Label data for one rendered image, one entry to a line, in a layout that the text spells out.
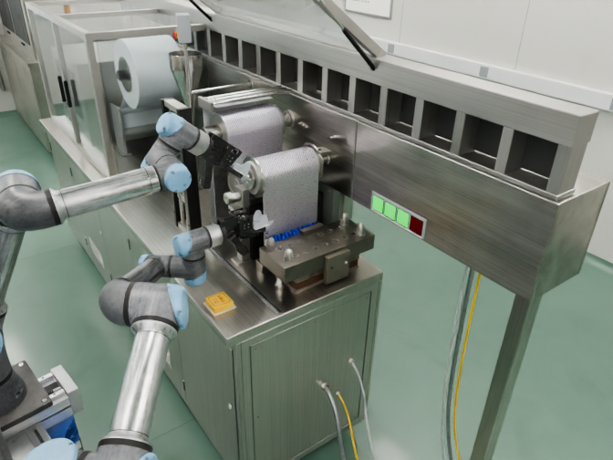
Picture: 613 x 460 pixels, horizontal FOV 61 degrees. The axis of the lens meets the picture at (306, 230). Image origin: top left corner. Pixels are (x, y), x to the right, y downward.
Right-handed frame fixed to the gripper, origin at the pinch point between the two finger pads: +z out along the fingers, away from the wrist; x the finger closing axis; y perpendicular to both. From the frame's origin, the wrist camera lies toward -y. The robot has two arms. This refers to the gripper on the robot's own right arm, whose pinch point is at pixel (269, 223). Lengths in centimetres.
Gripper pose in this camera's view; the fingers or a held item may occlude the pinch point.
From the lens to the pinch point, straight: 186.8
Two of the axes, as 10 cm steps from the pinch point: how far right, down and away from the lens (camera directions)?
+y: 0.2, -8.7, -5.0
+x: -5.9, -4.2, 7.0
